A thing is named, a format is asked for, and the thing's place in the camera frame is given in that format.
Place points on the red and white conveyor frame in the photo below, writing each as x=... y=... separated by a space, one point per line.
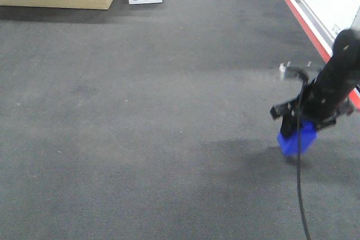
x=323 y=20

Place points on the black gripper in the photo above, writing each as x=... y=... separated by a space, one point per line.
x=323 y=112

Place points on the blue plastic block part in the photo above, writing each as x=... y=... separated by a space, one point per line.
x=289 y=143

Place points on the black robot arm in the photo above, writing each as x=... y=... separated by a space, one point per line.
x=339 y=76

